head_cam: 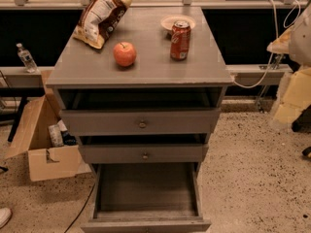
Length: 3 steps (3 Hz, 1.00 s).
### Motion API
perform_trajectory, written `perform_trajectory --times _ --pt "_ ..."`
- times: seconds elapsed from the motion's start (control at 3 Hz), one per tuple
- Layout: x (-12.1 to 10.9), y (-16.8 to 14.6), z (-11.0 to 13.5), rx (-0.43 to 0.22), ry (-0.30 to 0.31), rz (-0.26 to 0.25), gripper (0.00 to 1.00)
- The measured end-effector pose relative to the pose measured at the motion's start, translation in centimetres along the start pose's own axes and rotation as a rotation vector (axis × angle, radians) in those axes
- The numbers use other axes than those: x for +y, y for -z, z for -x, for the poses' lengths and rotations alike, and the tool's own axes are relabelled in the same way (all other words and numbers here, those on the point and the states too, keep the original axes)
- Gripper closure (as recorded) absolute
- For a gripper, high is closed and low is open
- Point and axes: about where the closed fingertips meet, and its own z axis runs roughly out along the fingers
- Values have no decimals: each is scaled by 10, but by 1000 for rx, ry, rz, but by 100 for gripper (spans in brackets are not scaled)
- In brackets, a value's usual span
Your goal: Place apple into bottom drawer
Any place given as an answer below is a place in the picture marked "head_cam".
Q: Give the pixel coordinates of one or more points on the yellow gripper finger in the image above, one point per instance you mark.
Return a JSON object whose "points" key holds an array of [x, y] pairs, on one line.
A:
{"points": [[293, 97], [282, 43]]}

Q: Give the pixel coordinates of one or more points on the red apple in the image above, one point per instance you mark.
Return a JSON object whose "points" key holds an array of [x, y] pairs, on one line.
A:
{"points": [[124, 54]]}

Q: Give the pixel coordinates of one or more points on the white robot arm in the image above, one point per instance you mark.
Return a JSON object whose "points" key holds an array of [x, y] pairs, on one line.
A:
{"points": [[301, 42]]}

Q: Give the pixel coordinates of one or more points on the grey drawer cabinet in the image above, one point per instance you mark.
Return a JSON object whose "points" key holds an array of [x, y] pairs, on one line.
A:
{"points": [[83, 68]]}

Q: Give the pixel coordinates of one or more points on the grey middle drawer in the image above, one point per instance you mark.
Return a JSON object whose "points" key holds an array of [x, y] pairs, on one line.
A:
{"points": [[147, 151]]}

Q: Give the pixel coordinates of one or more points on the grey drawer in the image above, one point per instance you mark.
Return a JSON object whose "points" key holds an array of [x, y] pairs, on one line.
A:
{"points": [[147, 151], [146, 198], [138, 112]]}

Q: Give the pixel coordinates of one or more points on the grey bottom drawer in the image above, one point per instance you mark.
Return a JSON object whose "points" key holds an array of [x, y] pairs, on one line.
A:
{"points": [[146, 198]]}

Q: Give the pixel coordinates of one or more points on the grey top drawer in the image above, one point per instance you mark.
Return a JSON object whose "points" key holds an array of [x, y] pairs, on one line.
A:
{"points": [[138, 112]]}

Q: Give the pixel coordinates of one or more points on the red soda can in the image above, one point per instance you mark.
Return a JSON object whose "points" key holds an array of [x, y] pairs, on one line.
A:
{"points": [[180, 40]]}

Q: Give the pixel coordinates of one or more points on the small white bowl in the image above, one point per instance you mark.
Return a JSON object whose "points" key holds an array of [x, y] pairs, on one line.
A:
{"points": [[168, 21]]}

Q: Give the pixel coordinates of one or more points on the brown chip bag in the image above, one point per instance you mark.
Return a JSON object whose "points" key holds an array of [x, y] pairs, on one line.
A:
{"points": [[99, 20]]}

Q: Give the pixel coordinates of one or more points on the can inside cardboard box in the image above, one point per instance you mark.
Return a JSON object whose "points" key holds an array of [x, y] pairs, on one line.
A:
{"points": [[56, 136]]}

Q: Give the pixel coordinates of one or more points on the clear water bottle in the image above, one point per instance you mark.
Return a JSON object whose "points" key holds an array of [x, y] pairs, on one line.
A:
{"points": [[26, 58]]}

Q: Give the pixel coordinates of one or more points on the open cardboard box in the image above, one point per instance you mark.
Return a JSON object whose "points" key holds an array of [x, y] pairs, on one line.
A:
{"points": [[45, 162]]}

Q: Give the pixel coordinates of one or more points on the white shoe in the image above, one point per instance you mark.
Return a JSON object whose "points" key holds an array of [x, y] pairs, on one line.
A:
{"points": [[5, 216]]}

